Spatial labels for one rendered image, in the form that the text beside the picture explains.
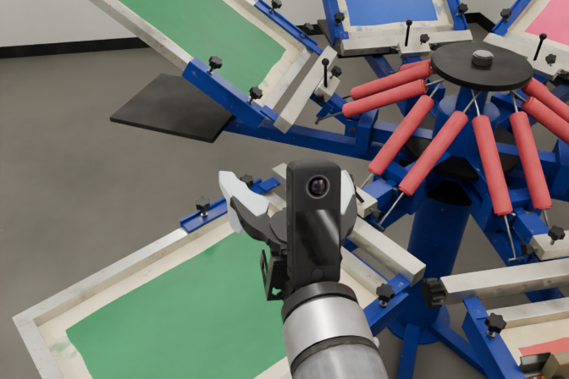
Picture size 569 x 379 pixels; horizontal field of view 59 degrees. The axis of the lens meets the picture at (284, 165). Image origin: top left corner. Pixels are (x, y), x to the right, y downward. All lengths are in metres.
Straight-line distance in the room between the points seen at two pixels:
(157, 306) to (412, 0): 1.77
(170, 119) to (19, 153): 1.96
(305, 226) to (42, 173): 3.24
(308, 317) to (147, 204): 2.75
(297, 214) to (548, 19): 2.17
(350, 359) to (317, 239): 0.11
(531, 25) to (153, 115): 1.66
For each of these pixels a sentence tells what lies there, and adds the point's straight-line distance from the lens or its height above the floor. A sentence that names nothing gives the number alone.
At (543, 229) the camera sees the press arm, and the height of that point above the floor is 1.04.
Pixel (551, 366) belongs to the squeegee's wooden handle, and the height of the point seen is 1.03.
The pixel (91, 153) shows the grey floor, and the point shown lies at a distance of 3.68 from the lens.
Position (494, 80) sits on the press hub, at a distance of 1.64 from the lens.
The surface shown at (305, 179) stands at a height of 1.77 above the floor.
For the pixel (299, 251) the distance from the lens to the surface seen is 0.45.
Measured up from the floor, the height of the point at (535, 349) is 0.96.
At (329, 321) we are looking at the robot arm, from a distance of 0.43.
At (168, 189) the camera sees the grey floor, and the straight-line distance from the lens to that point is 3.22.
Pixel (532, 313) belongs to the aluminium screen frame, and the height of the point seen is 0.99.
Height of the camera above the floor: 2.04
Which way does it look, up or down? 38 degrees down
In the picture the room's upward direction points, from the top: straight up
